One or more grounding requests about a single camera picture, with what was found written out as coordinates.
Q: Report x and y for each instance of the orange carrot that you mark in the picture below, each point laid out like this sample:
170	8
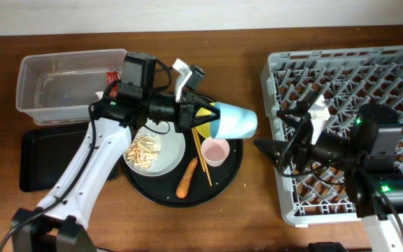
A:
183	186

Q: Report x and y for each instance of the red snack wrapper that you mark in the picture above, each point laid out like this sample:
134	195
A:
110	77

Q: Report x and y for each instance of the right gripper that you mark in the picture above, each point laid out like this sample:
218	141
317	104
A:
300	146

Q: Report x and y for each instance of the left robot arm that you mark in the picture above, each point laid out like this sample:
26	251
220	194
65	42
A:
147	90

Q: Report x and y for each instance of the clear plastic bin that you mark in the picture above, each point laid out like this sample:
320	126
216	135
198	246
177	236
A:
57	88

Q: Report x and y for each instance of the grey plate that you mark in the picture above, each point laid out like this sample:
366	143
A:
172	151

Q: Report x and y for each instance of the wooden chopstick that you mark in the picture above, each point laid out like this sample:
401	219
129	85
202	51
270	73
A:
205	164
197	145

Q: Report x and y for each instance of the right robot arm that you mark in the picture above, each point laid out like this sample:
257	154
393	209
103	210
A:
367	160

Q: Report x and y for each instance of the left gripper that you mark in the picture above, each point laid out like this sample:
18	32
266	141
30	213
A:
187	111

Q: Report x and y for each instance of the yellow bowl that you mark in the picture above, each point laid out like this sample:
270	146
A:
203	118

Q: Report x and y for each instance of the blue cup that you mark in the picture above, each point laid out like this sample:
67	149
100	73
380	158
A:
234	122

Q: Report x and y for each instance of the black rectangular tray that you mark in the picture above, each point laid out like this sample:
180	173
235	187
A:
46	153

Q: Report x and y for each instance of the pink cup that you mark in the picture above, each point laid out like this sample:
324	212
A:
215	151

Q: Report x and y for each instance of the round black serving tray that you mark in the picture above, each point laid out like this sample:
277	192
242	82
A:
203	188

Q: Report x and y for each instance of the white tissue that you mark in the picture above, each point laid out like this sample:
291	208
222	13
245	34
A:
99	95

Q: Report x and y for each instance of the food scraps pile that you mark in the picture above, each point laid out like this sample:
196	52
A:
143	151

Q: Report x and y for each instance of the grey dishwasher rack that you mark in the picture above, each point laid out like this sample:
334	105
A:
347	78

